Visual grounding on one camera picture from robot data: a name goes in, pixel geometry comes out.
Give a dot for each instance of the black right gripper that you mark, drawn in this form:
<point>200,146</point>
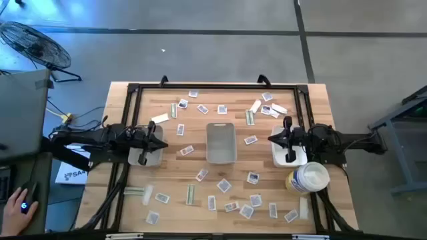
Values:
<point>295,140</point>

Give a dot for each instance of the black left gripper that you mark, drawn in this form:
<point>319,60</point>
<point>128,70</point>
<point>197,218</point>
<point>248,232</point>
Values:
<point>136,141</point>

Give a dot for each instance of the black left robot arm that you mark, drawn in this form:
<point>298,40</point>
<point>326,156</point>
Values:
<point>100,138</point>

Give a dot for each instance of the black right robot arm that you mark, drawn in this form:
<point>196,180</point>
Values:
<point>333,141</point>

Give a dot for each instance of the white plastic bin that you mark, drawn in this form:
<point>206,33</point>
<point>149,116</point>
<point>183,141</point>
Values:
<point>278,158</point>
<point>221,143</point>
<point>156,158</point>

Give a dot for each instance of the white and yellow canister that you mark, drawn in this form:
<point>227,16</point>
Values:
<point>310,176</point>

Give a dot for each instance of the black metal beam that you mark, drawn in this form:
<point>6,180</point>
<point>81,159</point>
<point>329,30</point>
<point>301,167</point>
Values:
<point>70,158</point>

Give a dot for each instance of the white box with lettering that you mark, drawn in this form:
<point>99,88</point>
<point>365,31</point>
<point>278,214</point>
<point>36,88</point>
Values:
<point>71,175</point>

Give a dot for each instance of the yellow power plug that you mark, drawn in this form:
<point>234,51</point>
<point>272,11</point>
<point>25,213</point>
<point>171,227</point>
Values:
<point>67,117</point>

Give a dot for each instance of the dark desk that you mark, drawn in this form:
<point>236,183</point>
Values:
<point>45,200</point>

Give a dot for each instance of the black computer mouse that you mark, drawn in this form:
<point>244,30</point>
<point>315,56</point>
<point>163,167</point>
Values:
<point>31,193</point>

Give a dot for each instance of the grey monitor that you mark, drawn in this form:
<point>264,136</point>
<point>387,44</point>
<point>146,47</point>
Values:
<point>20,113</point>

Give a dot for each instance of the black floor fan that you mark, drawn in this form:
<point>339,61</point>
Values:
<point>36,46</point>

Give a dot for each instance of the black keyboard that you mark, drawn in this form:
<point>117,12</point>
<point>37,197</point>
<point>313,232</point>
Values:
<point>4,186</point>

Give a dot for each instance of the person's hand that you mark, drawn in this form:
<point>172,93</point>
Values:
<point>15,216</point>

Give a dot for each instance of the white frame bracket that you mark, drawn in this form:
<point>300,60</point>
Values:
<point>310,237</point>
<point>123,236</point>

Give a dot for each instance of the blue-grey metal table frame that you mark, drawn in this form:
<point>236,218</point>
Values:
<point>399,151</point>

